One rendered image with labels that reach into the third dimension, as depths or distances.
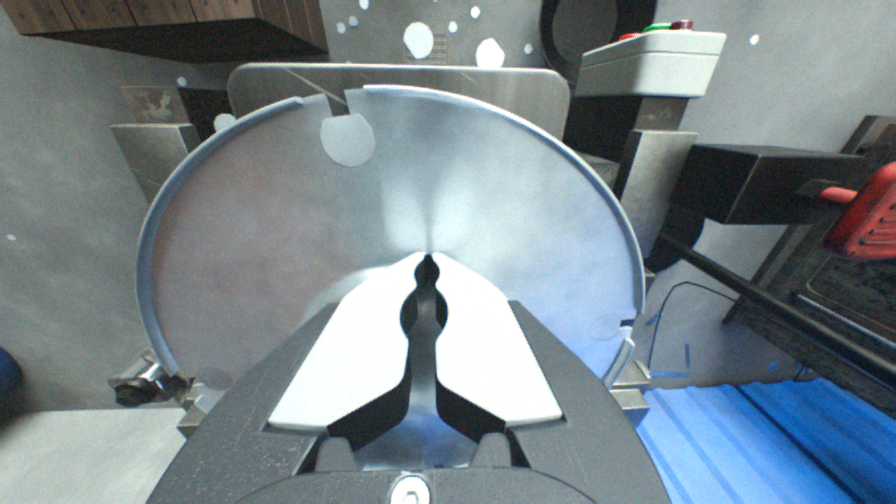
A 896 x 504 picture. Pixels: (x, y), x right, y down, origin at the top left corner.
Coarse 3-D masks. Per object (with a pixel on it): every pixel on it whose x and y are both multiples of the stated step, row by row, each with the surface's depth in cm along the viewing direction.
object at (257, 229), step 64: (256, 128) 11; (320, 128) 11; (384, 128) 11; (448, 128) 11; (512, 128) 11; (192, 192) 12; (256, 192) 12; (320, 192) 12; (384, 192) 12; (448, 192) 12; (512, 192) 13; (576, 192) 13; (192, 256) 13; (256, 256) 13; (320, 256) 14; (384, 256) 14; (448, 256) 14; (512, 256) 14; (576, 256) 14; (640, 256) 14; (192, 320) 15; (256, 320) 15; (576, 320) 16; (384, 448) 22; (448, 448) 22
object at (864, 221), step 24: (888, 168) 17; (840, 192) 20; (864, 192) 17; (888, 192) 16; (840, 216) 18; (864, 216) 17; (888, 216) 17; (840, 240) 18; (864, 240) 18; (888, 240) 18
